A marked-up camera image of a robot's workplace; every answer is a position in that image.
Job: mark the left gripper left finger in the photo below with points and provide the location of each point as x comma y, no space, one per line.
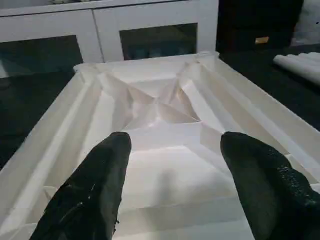
85,200

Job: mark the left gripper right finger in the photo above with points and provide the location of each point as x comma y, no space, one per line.
275,200

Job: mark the white plastic table top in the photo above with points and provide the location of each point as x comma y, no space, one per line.
165,165

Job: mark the black work mat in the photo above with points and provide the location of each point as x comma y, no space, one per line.
300,105

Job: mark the small yellow label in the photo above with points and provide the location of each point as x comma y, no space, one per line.
261,40

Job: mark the white glass-door sideboard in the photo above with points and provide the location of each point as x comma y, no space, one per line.
100,25

